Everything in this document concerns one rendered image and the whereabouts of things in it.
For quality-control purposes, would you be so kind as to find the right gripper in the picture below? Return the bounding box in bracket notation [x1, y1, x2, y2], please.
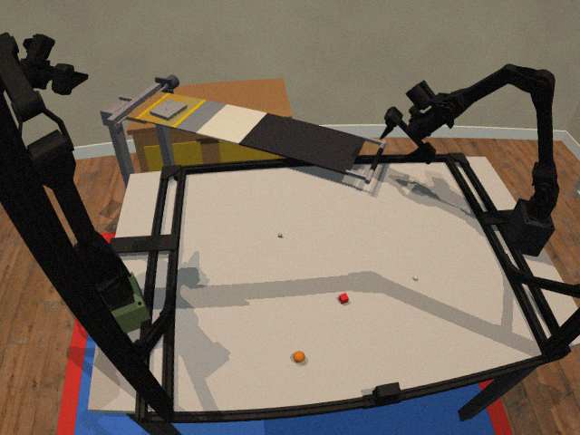
[380, 107, 436, 165]

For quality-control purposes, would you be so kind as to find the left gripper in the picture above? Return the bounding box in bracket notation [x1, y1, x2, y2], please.
[19, 61, 89, 95]

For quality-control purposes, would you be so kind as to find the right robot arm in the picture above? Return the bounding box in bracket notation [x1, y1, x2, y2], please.
[405, 63, 560, 224]

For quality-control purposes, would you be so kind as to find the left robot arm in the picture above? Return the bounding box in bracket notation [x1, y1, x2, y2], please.
[0, 33, 134, 311]

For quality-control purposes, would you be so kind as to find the orange ball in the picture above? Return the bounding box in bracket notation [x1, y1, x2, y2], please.
[293, 351, 305, 363]

